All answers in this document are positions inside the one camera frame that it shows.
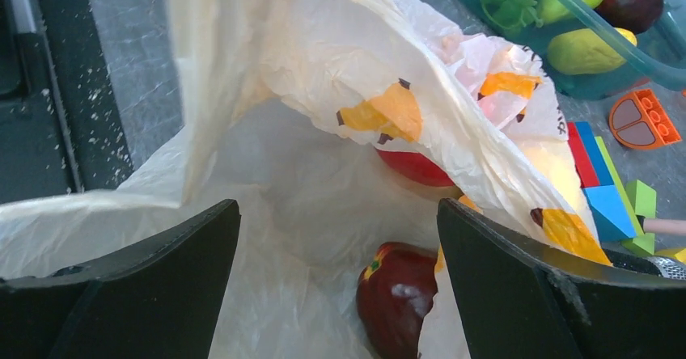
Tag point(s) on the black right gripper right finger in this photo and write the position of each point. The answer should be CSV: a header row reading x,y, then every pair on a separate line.
x,y
519,298

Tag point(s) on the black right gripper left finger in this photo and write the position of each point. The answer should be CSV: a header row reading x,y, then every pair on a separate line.
x,y
157,298

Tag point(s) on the dark red fake apple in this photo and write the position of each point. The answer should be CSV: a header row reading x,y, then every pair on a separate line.
x,y
395,292

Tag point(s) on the translucent banana print plastic bag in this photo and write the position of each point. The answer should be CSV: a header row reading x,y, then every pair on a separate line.
x,y
285,104

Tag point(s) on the small yellow fake mango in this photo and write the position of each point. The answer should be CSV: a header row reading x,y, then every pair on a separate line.
x,y
582,52

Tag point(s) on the dark red fake fruit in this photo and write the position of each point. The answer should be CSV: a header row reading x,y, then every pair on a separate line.
x,y
636,16

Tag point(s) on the red blue green brick stack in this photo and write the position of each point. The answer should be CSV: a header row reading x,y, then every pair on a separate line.
x,y
609,208

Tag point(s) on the lime green toy brick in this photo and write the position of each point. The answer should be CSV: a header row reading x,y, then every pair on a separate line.
x,y
643,199

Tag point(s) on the yellow arch toy brick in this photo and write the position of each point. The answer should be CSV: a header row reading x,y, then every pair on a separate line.
x,y
678,254

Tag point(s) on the red orange round brick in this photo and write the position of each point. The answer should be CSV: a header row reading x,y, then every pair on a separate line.
x,y
638,121

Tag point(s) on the teal plastic basket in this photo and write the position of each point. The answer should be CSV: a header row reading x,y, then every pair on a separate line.
x,y
657,55

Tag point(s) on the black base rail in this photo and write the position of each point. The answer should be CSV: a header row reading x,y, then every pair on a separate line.
x,y
61,130

